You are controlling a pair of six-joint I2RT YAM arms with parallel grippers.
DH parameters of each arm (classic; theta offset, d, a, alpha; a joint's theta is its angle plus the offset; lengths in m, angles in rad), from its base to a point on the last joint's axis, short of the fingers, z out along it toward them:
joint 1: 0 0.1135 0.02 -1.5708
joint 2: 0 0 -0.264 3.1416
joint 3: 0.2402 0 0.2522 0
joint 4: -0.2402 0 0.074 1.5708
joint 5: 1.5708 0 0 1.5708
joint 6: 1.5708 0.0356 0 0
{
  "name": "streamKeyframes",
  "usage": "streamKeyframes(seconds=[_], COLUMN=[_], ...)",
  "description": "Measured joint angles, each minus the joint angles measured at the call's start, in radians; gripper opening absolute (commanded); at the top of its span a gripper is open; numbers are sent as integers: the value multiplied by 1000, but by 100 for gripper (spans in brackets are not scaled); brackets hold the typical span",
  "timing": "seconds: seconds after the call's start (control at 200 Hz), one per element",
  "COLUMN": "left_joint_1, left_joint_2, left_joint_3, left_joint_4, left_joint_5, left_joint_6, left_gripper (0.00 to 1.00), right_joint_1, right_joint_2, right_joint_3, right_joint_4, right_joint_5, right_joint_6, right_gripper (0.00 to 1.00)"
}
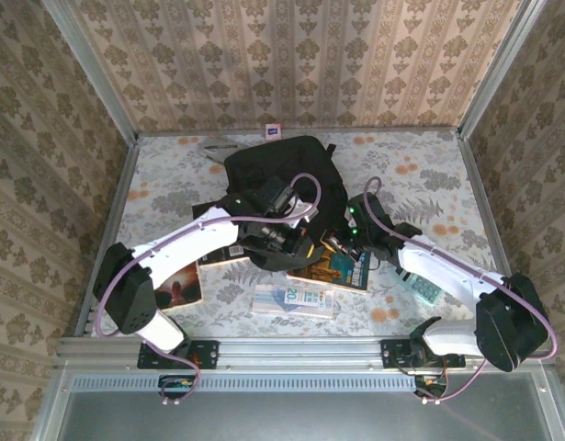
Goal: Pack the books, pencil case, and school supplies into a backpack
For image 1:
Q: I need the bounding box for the white plastic bracket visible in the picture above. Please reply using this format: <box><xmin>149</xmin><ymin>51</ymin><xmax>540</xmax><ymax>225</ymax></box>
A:
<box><xmin>288</xmin><ymin>197</ymin><xmax>318</xmax><ymax>227</ymax></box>

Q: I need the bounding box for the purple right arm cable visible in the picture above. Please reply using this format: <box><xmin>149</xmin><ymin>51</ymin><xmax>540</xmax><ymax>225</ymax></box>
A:
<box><xmin>362</xmin><ymin>176</ymin><xmax>561</xmax><ymax>406</ymax></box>

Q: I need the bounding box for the small connector board with wires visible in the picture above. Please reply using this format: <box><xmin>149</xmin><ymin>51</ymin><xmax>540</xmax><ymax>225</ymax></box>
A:
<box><xmin>412</xmin><ymin>372</ymin><xmax>448</xmax><ymax>399</ymax></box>
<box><xmin>157</xmin><ymin>374</ymin><xmax>196</xmax><ymax>401</ymax></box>

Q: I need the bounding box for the grey metal panel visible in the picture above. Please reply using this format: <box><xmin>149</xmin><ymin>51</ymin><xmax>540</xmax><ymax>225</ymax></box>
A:
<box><xmin>33</xmin><ymin>362</ymin><xmax>565</xmax><ymax>441</ymax></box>

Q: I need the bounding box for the worn paperback raft cover book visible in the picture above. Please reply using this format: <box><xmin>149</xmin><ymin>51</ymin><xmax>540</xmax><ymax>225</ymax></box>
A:
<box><xmin>197</xmin><ymin>244</ymin><xmax>252</xmax><ymax>268</ymax></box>

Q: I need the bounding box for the grey slotted cable duct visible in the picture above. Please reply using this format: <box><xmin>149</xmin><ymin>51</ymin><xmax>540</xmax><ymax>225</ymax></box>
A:
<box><xmin>70</xmin><ymin>374</ymin><xmax>420</xmax><ymax>393</ymax></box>

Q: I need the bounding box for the teal and yellow cover book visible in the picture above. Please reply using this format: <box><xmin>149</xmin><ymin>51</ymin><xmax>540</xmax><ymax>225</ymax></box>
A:
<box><xmin>286</xmin><ymin>243</ymin><xmax>371</xmax><ymax>294</ymax></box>

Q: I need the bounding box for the aluminium table front rail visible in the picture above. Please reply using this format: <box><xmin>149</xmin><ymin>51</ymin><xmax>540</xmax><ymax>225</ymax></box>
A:
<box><xmin>56</xmin><ymin>336</ymin><xmax>550</xmax><ymax>369</ymax></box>

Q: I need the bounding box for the grey marker pen box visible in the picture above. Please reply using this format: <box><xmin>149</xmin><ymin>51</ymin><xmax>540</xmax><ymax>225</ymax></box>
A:
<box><xmin>197</xmin><ymin>134</ymin><xmax>240</xmax><ymax>163</ymax></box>

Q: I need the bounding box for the Three Days to See book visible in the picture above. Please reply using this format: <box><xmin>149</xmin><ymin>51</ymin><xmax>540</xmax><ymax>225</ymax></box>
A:
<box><xmin>153</xmin><ymin>264</ymin><xmax>205</xmax><ymax>312</ymax></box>

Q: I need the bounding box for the black fabric backpack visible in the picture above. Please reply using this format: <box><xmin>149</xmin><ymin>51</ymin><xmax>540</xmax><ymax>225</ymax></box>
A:
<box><xmin>192</xmin><ymin>135</ymin><xmax>352</xmax><ymax>273</ymax></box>

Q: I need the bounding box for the floral patterned table cover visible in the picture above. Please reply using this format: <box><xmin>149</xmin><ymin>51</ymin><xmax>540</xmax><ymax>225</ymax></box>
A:
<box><xmin>91</xmin><ymin>130</ymin><xmax>513</xmax><ymax>339</ymax></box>

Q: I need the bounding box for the aluminium table side rail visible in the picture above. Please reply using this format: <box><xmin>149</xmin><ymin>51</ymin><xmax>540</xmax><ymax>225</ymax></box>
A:
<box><xmin>73</xmin><ymin>135</ymin><xmax>141</xmax><ymax>341</ymax></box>
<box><xmin>456</xmin><ymin>132</ymin><xmax>537</xmax><ymax>337</ymax></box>

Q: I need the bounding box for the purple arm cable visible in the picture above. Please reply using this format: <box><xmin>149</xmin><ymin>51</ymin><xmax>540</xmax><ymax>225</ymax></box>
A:
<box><xmin>362</xmin><ymin>176</ymin><xmax>561</xmax><ymax>406</ymax></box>
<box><xmin>93</xmin><ymin>172</ymin><xmax>322</xmax><ymax>408</ymax></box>

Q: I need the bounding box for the clear pack with 20 label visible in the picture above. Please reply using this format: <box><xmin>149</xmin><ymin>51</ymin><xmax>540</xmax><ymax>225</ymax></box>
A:
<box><xmin>253</xmin><ymin>283</ymin><xmax>336</xmax><ymax>322</ymax></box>

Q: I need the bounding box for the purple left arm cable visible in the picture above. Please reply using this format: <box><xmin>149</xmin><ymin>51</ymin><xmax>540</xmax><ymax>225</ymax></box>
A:
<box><xmin>93</xmin><ymin>172</ymin><xmax>322</xmax><ymax>408</ymax></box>

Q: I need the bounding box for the teal and white calculator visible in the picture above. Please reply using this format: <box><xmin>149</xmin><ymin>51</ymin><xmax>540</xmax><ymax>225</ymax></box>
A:
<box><xmin>391</xmin><ymin>268</ymin><xmax>444</xmax><ymax>308</ymax></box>

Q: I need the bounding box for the aluminium frame post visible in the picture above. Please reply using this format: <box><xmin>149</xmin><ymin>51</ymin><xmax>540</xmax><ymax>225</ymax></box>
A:
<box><xmin>455</xmin><ymin>0</ymin><xmax>548</xmax><ymax>139</ymax></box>
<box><xmin>39</xmin><ymin>0</ymin><xmax>141</xmax><ymax>146</ymax></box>

